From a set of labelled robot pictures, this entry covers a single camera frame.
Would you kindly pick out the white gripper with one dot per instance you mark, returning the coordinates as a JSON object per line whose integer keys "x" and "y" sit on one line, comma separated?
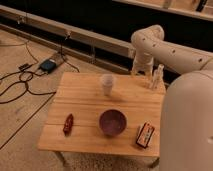
{"x": 143, "y": 62}

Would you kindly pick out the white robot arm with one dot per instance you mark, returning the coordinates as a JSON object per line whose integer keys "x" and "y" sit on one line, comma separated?
{"x": 186, "y": 126}

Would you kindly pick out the purple ceramic bowl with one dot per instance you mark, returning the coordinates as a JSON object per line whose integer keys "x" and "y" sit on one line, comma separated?
{"x": 112, "y": 122}

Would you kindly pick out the translucent plastic cup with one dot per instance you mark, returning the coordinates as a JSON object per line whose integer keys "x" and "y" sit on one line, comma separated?
{"x": 107, "y": 82}

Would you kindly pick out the red and white box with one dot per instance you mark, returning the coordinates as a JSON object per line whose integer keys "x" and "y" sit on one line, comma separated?
{"x": 144, "y": 135}

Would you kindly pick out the blue power adapter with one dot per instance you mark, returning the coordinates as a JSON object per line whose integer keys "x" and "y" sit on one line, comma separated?
{"x": 47, "y": 66}

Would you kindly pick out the black plug strip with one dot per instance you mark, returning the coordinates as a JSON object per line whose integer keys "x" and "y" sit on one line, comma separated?
{"x": 24, "y": 66}

